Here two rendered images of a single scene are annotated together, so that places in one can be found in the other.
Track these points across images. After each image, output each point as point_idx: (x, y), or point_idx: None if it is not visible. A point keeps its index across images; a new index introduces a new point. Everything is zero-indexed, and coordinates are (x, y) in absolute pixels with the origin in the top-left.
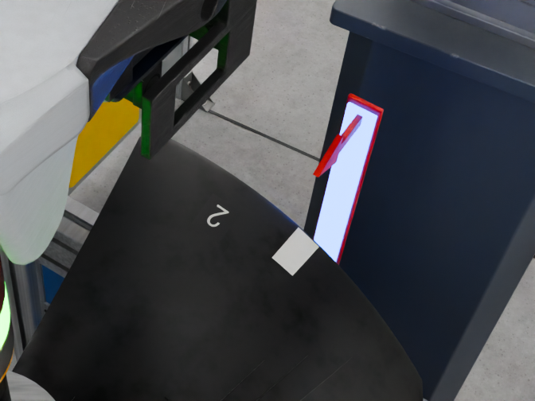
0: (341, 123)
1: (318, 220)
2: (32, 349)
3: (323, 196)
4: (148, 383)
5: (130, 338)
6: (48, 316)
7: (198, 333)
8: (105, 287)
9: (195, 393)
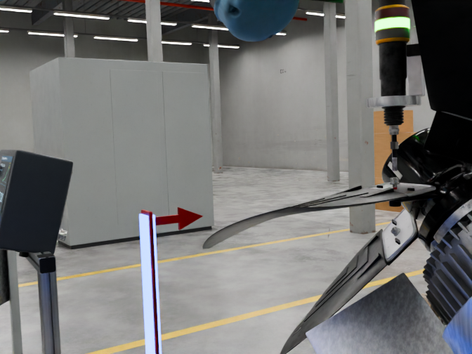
0: (153, 237)
1: (160, 333)
2: (374, 200)
3: (156, 312)
4: (329, 199)
5: (330, 202)
6: (364, 202)
7: (300, 205)
8: (335, 204)
9: (312, 200)
